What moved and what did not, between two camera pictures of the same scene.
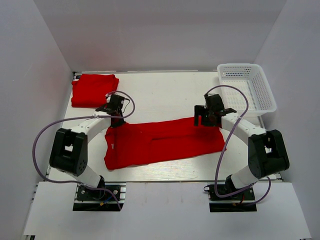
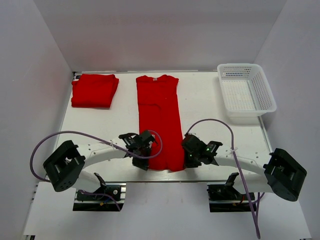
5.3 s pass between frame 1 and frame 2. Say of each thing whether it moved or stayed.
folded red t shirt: stayed
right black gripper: moved
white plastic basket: stayed
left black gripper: moved
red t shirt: moved
